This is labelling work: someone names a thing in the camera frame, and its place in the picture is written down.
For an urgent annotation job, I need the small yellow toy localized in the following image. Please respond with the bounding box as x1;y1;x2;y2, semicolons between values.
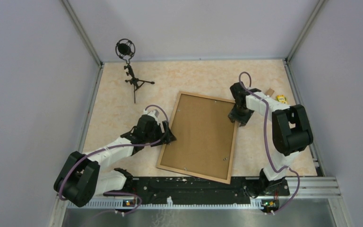
276;95;288;105

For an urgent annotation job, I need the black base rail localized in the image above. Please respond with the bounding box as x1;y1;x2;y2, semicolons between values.
120;176;290;205

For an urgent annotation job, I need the white cable duct strip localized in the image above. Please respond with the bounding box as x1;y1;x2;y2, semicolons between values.
67;197;264;210

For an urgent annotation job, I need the small brown wooden block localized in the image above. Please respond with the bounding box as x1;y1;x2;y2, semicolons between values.
265;88;275;96

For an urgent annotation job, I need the purple cable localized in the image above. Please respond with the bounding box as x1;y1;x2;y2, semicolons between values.
58;105;170;217
238;71;301;215

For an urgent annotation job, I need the wooden picture frame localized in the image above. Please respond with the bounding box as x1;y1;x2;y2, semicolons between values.
156;91;241;185

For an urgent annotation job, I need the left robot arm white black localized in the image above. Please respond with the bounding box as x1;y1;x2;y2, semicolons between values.
53;105;176;207

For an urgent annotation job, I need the black microphone on tripod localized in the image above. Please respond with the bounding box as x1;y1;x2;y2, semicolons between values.
115;38;155;103

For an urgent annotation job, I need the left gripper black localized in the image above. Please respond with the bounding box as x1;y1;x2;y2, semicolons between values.
144;120;176;147

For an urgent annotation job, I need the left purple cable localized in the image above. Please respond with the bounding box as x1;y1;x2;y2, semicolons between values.
58;105;170;217

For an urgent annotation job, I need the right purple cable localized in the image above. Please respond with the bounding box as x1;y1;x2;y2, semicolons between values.
238;71;301;215

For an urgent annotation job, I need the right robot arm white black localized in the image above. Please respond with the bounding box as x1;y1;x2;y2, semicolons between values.
228;82;313;195

